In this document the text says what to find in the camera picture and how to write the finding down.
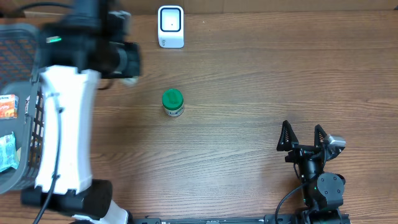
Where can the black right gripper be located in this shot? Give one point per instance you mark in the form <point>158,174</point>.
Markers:
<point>286,144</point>

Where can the green lid jar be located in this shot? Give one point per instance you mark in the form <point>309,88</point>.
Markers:
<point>173,103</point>

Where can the teal wet wipes pack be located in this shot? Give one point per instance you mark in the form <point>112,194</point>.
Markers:
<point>9,157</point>

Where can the orange Kleenex tissue pack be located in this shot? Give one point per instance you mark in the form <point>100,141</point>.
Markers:
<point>8,106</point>

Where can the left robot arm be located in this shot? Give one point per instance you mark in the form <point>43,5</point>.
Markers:
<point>76,53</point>

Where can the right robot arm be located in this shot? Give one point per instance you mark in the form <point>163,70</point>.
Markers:
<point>322,191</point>

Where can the white barcode scanner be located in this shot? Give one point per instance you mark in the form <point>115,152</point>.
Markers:
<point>170,29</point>

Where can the grey plastic shopping basket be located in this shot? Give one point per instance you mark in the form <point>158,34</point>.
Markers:
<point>19,76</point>

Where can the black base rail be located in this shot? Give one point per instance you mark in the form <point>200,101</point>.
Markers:
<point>267,219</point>

